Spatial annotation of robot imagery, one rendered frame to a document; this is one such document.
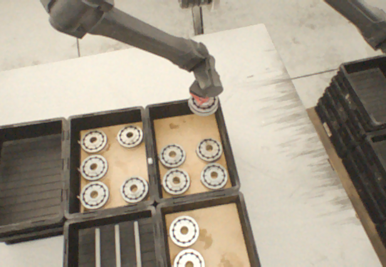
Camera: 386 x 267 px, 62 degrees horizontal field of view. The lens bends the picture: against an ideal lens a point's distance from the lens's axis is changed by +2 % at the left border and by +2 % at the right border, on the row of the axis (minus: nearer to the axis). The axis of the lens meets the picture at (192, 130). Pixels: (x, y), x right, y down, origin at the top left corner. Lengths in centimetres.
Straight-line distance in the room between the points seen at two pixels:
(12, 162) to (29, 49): 169
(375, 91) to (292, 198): 93
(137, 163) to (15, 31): 216
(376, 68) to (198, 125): 123
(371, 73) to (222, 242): 140
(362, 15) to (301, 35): 201
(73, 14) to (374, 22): 71
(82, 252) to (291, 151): 93
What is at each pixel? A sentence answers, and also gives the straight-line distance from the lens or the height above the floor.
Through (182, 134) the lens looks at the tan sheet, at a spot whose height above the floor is 83.
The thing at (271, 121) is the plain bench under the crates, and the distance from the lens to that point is 151.
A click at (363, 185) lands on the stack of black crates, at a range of 205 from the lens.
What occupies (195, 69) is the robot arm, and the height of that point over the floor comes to 125.
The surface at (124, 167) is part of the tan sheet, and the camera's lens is 126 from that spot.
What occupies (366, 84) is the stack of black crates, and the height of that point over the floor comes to 49.
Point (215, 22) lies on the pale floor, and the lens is 289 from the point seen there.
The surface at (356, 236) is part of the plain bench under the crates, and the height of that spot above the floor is 70.
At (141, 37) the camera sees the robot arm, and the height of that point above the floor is 146.
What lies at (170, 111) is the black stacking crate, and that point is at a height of 87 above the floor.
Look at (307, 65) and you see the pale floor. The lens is 271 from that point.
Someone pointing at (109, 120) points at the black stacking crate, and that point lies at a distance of 131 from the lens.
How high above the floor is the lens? 198
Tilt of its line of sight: 62 degrees down
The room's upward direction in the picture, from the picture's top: 1 degrees counter-clockwise
